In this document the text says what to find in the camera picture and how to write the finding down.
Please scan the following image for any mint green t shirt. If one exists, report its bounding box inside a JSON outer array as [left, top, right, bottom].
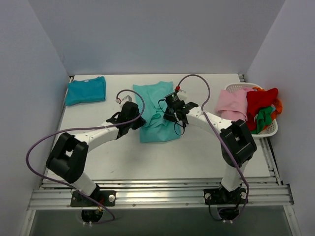
[[133, 81, 181, 143]]

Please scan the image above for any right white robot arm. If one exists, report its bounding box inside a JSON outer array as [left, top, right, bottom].
[[163, 92, 257, 203]]

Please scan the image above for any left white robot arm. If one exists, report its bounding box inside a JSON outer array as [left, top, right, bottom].
[[46, 101, 146, 206]]

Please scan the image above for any folded teal t shirt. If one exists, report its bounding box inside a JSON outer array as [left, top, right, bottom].
[[65, 76, 106, 106]]

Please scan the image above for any pink t shirt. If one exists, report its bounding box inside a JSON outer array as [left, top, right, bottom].
[[215, 89, 248, 121]]

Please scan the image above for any red t shirt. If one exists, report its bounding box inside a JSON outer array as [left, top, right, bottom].
[[247, 88, 278, 131]]

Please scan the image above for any white plastic laundry basket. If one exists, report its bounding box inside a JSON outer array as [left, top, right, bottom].
[[225, 83, 278, 139]]

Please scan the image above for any orange t shirt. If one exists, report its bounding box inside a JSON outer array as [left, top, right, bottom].
[[251, 86, 283, 116]]

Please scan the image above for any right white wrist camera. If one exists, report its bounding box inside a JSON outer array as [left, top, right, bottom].
[[174, 86, 188, 102]]

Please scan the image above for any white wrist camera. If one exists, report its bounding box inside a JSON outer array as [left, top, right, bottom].
[[116, 95, 132, 106], [174, 86, 188, 102]]

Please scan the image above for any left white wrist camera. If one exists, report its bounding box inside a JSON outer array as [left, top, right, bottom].
[[116, 95, 132, 106]]

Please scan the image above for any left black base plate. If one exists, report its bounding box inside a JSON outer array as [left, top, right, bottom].
[[70, 190, 116, 207]]

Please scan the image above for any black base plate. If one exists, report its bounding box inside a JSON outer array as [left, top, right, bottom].
[[70, 190, 116, 207], [203, 187, 248, 205]]

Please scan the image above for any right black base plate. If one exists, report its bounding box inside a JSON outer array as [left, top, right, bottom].
[[203, 187, 248, 205]]

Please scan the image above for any aluminium rail frame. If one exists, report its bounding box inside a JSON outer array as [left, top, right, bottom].
[[28, 177, 294, 210]]

